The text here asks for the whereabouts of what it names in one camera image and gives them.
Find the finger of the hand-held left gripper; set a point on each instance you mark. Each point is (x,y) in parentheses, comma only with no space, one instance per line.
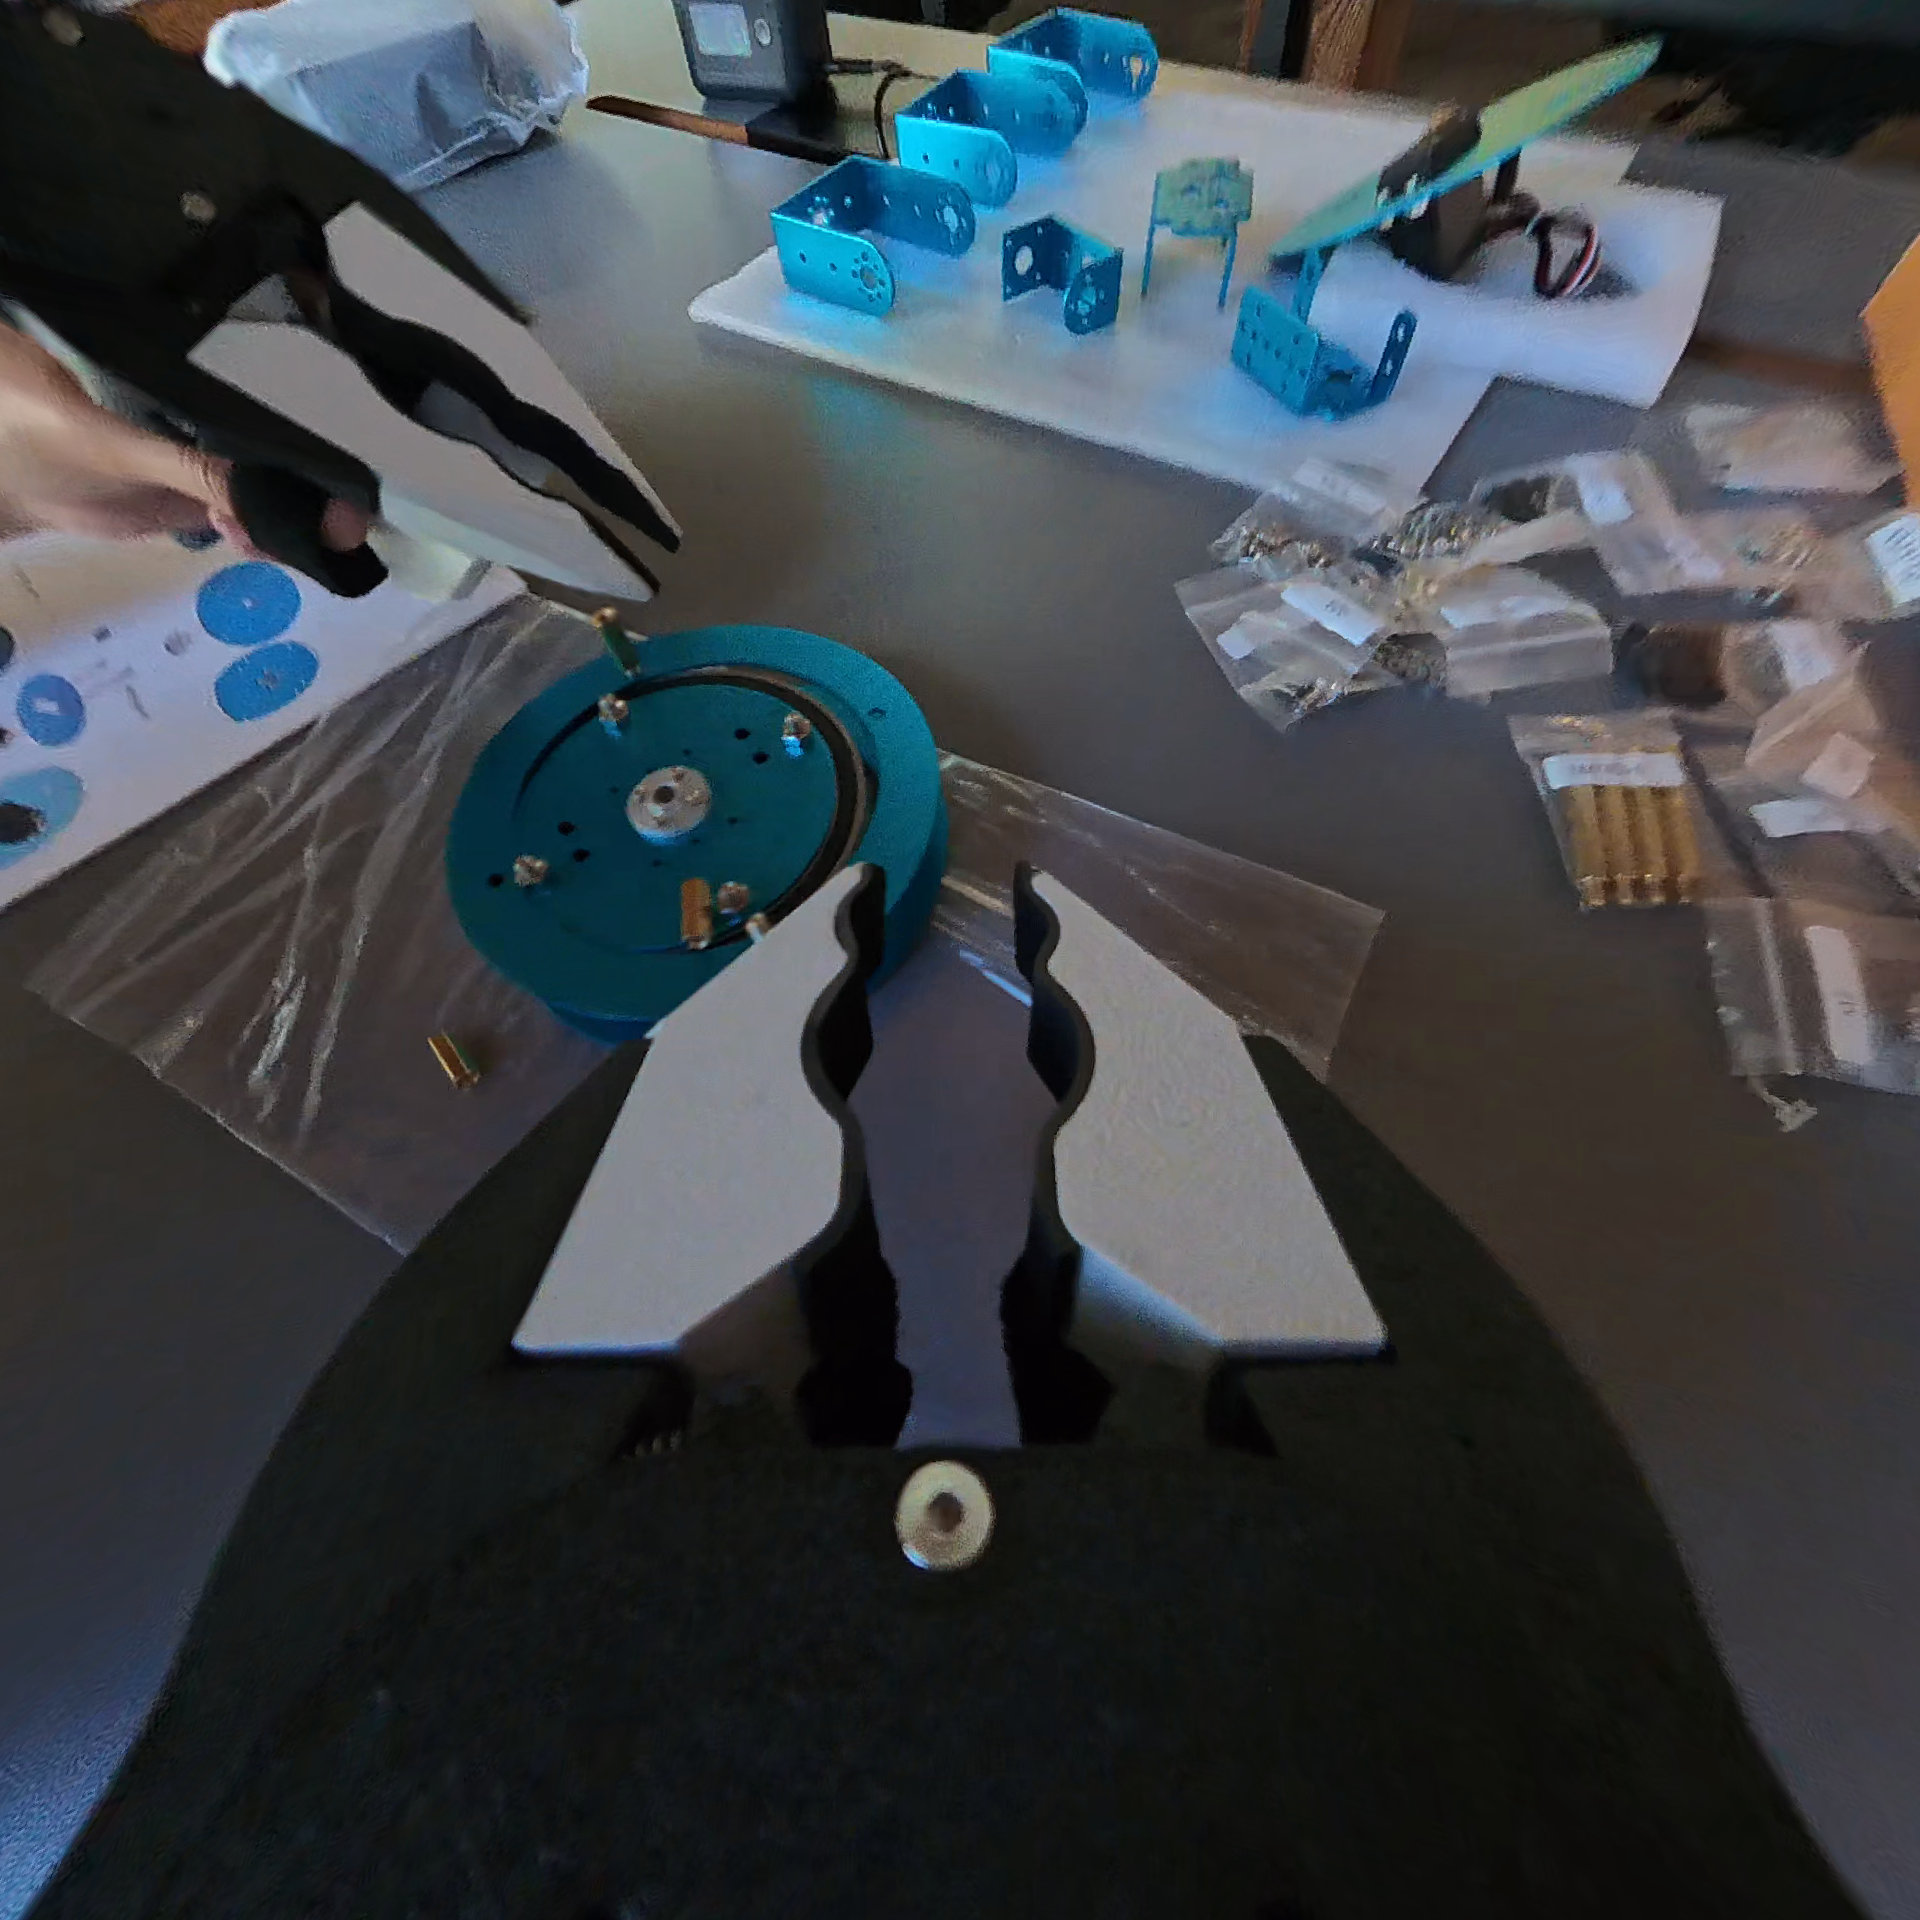
(517,367)
(495,525)

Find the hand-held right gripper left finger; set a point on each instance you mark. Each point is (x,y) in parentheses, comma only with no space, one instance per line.
(704,1185)

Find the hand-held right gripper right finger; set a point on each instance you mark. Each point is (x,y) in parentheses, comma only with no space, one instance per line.
(1184,1185)

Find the blue round rotating base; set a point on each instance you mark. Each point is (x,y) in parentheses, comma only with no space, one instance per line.
(554,781)

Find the grey desk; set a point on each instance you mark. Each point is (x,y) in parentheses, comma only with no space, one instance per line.
(1049,569)

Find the person's left hand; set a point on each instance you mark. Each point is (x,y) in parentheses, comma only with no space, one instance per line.
(89,466)

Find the brass standoff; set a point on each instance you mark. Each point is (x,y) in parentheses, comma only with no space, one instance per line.
(454,1059)
(695,912)
(617,642)

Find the clear bag with grey block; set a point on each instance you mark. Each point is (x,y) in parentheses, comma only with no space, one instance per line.
(404,89)

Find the brown and black rod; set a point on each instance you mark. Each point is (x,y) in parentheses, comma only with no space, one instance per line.
(674,117)

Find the small black display device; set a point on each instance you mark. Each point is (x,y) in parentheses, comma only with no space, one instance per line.
(734,45)

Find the white assembly guide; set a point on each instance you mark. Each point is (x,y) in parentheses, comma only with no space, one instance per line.
(135,675)

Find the white foam sheet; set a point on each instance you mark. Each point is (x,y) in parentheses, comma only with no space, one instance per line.
(930,375)

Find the clear plastic bag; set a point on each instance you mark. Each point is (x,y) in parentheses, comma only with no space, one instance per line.
(300,901)

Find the pile of small hardware bags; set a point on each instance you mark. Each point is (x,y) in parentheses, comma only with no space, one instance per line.
(1575,630)

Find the white foam block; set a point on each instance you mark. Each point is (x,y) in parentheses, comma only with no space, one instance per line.
(1649,301)

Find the teal round plate with servo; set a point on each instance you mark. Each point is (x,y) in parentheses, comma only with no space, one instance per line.
(1499,121)

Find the orange cardboard box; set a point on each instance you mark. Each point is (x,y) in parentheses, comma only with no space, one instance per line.
(1892,375)

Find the large blue U bracket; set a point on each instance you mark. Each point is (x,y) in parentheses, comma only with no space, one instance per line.
(1073,52)
(869,232)
(989,128)

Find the small blue bracket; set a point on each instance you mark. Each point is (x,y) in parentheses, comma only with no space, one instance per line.
(1062,271)

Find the dark teal bracket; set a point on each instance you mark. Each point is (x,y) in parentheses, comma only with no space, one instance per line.
(1199,202)

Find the blue perforated U bracket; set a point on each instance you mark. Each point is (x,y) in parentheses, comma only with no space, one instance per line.
(1319,360)

